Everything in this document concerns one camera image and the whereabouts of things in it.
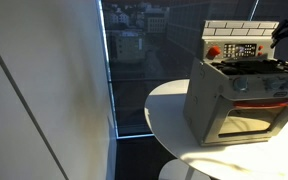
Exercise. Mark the white table base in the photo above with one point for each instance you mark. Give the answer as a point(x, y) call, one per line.
point(178, 170)

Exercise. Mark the round white table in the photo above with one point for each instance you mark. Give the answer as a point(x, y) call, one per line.
point(257, 161)

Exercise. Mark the grey toy stove oven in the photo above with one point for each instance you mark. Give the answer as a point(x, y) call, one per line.
point(238, 90)

